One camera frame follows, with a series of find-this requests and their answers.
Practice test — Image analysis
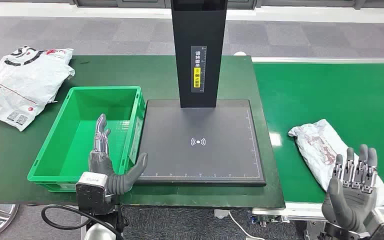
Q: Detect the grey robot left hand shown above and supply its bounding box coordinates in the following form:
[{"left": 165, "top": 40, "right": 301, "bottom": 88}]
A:
[{"left": 88, "top": 113, "right": 149, "bottom": 184}]

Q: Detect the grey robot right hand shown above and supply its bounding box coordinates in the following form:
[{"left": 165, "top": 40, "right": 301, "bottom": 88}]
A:
[{"left": 321, "top": 144, "right": 379, "bottom": 234}]

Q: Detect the grey parcel bag red print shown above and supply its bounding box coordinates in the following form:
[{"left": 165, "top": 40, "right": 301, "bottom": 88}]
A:
[{"left": 288, "top": 119, "right": 384, "bottom": 208}]

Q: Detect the white parcel bag black print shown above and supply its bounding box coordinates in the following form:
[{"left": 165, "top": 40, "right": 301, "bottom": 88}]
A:
[{"left": 0, "top": 45, "right": 76, "bottom": 132}]

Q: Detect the black inbound scanner machine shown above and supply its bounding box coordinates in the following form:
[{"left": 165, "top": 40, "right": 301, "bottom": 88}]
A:
[{"left": 135, "top": 0, "right": 267, "bottom": 188}]

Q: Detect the green plastic crate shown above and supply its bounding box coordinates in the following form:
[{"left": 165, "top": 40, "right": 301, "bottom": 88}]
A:
[{"left": 27, "top": 86, "right": 147, "bottom": 193}]

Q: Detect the black yellow label sticker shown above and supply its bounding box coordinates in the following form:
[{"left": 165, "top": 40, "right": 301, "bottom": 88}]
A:
[{"left": 190, "top": 45, "right": 208, "bottom": 94}]

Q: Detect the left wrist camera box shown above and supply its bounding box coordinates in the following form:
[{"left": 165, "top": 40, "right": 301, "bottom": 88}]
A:
[{"left": 75, "top": 171, "right": 109, "bottom": 215}]

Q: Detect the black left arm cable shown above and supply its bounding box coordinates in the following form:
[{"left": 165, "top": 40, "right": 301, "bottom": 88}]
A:
[{"left": 40, "top": 204, "right": 125, "bottom": 240}]

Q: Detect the white cable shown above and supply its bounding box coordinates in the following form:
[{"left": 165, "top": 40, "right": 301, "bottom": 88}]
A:
[{"left": 227, "top": 211, "right": 266, "bottom": 240}]

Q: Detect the white bracket block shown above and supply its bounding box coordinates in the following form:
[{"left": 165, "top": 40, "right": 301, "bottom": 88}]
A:
[{"left": 214, "top": 209, "right": 231, "bottom": 220}]

